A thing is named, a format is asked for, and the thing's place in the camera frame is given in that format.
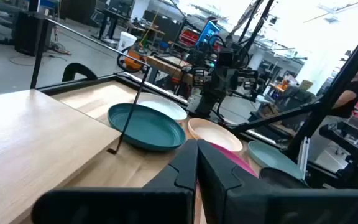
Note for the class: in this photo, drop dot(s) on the blue lit monitor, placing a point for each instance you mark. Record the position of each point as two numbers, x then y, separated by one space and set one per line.
208 32

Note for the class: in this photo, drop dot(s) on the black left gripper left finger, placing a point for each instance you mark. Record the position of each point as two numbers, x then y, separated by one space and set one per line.
166 202

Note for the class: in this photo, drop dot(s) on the cream plate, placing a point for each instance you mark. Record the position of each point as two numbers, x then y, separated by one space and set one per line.
216 133

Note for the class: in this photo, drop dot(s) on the black dish rack frame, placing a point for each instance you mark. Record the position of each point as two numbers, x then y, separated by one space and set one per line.
26 140

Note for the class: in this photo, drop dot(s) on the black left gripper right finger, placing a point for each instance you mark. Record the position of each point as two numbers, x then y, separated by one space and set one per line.
228 199

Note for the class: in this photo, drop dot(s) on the silver aluminium bracket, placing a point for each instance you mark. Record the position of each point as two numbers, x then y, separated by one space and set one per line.
303 155

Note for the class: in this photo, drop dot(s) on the dark grey bowl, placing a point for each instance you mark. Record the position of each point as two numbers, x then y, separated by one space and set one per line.
148 127

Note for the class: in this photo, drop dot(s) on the white plate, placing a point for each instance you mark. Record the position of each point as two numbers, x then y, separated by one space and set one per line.
163 105

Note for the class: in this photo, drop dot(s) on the person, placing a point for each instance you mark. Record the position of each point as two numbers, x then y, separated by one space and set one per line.
353 96

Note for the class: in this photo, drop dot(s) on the black chair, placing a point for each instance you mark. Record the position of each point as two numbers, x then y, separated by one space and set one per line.
73 70

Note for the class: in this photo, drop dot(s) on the red storage bins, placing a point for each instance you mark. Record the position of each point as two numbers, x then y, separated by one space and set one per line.
189 37

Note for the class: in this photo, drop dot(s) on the black speaker box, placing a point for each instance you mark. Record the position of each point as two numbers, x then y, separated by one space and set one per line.
28 34

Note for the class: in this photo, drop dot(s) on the white bucket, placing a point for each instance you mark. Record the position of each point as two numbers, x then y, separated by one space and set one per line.
126 40

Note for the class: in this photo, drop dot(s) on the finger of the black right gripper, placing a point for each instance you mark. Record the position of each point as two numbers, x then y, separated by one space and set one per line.
248 79
201 77

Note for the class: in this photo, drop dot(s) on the black rig frame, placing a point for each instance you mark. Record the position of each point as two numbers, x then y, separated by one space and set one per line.
337 87

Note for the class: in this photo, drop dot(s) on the wooden workbench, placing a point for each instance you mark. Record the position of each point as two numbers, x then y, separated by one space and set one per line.
166 67

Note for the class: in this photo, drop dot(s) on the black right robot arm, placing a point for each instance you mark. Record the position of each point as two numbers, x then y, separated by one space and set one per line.
208 101

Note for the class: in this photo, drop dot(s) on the pink plate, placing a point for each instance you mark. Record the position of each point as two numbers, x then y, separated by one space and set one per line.
235 158

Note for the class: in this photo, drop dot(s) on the orange shop vacuum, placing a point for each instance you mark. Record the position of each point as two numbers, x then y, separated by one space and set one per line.
133 60

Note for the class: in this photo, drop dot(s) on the light teal plate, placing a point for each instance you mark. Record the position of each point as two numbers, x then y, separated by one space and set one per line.
272 157

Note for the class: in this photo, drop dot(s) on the dark grey plate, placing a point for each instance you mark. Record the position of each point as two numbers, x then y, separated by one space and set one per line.
278 179

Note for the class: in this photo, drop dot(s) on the black desk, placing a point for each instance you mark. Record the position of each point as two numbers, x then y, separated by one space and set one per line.
110 18

